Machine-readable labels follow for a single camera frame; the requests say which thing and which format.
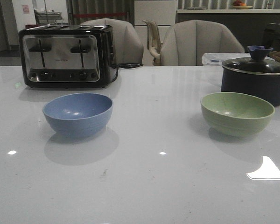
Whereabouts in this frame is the dark blue cooking pot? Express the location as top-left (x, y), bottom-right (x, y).
top-left (221, 68), bottom-right (280, 106)

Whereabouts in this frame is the clear plastic storage container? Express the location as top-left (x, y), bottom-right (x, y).
top-left (202, 53), bottom-right (250, 66)

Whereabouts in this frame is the glass pot lid blue knob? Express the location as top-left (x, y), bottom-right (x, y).
top-left (222, 45), bottom-right (280, 76)

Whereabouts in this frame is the green plastic bowl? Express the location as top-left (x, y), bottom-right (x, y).
top-left (200, 92), bottom-right (275, 137)

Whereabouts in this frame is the beige upholstered chair right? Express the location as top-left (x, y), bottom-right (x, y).
top-left (161, 20), bottom-right (245, 66)

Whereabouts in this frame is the metal cart in background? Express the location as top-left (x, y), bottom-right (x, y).
top-left (34, 9), bottom-right (62, 24)

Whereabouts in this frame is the beige upholstered chair left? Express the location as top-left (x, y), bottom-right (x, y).
top-left (81, 18), bottom-right (144, 64)

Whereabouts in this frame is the black chrome four-slot toaster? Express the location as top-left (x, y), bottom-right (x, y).
top-left (19, 24), bottom-right (117, 88)

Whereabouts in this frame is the white cabinet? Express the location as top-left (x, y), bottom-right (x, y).
top-left (134, 0), bottom-right (177, 66)

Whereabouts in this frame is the beige upholstered chair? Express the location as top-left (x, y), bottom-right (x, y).
top-left (161, 20), bottom-right (245, 66)
top-left (81, 18), bottom-right (144, 64)

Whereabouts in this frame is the fruit bowl on counter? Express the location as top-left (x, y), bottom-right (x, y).
top-left (231, 0), bottom-right (252, 9)

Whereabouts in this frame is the black toaster power cable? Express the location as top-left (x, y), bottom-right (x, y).
top-left (111, 62), bottom-right (144, 83)

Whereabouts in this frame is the blue plastic bowl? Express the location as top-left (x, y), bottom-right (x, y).
top-left (42, 93), bottom-right (113, 138)

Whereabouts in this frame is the cream plastic chair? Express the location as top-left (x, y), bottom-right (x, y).
top-left (143, 20), bottom-right (162, 66)

